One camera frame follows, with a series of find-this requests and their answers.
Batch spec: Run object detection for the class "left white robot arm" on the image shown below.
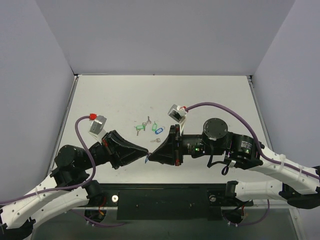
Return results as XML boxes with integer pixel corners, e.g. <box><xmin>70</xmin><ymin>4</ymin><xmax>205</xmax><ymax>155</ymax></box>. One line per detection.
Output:
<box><xmin>0</xmin><ymin>130</ymin><xmax>148</xmax><ymax>240</ymax></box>

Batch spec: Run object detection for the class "grey key by green tag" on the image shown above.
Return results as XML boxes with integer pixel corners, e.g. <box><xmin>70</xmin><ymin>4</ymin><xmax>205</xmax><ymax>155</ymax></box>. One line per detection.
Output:
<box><xmin>142</xmin><ymin>122</ymin><xmax>147</xmax><ymax>131</ymax></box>

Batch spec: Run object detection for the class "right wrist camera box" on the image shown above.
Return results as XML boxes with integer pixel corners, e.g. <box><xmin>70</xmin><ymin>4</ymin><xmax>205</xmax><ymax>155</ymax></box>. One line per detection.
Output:
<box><xmin>168</xmin><ymin>104</ymin><xmax>188</xmax><ymax>124</ymax></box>

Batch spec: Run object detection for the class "loose silver key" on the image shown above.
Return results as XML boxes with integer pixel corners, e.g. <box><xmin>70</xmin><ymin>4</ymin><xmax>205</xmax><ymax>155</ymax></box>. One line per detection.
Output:
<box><xmin>150</xmin><ymin>138</ymin><xmax>161</xmax><ymax>143</ymax></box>

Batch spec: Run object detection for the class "green key tag left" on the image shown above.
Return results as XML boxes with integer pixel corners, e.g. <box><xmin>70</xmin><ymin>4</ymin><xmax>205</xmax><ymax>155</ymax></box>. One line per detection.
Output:
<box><xmin>135</xmin><ymin>125</ymin><xmax>146</xmax><ymax>132</ymax></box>

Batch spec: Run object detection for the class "grey key top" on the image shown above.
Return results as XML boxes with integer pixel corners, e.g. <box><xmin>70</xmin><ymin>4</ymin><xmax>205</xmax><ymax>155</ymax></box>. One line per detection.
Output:
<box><xmin>146</xmin><ymin>116</ymin><xmax>152</xmax><ymax>125</ymax></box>

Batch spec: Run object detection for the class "green key tag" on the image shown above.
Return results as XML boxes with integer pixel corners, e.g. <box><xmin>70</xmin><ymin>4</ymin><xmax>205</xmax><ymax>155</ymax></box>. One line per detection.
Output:
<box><xmin>151</xmin><ymin>122</ymin><xmax>158</xmax><ymax>132</ymax></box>
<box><xmin>135</xmin><ymin>125</ymin><xmax>146</xmax><ymax>132</ymax></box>

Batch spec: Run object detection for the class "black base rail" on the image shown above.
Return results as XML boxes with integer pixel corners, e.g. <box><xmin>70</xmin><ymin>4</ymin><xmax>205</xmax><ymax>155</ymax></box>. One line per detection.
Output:
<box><xmin>86</xmin><ymin>183</ymin><xmax>253</xmax><ymax>221</ymax></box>

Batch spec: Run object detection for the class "blue clear key tag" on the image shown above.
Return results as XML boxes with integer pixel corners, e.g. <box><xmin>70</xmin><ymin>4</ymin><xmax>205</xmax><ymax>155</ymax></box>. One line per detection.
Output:
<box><xmin>154</xmin><ymin>126</ymin><xmax>165</xmax><ymax>135</ymax></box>

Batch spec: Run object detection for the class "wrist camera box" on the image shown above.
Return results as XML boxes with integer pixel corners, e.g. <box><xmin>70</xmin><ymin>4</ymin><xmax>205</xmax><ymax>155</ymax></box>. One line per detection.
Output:
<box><xmin>88</xmin><ymin>115</ymin><xmax>107</xmax><ymax>142</ymax></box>
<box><xmin>168</xmin><ymin>104</ymin><xmax>188</xmax><ymax>124</ymax></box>

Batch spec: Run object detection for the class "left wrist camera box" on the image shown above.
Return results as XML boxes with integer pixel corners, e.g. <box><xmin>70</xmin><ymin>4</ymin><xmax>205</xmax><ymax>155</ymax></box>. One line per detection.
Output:
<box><xmin>88</xmin><ymin>115</ymin><xmax>107</xmax><ymax>142</ymax></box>

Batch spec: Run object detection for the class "green key tag right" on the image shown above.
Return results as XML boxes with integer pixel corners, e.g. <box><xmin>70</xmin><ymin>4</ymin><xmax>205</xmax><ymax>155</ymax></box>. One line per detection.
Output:
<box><xmin>151</xmin><ymin>122</ymin><xmax>158</xmax><ymax>132</ymax></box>

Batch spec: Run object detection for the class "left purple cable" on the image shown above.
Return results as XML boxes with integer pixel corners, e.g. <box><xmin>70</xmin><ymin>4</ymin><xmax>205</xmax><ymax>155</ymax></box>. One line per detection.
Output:
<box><xmin>0</xmin><ymin>114</ymin><xmax>97</xmax><ymax>207</ymax></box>

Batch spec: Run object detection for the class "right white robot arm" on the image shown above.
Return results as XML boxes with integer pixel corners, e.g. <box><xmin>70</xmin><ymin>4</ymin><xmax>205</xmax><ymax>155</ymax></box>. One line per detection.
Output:
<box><xmin>148</xmin><ymin>118</ymin><xmax>320</xmax><ymax>209</ymax></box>

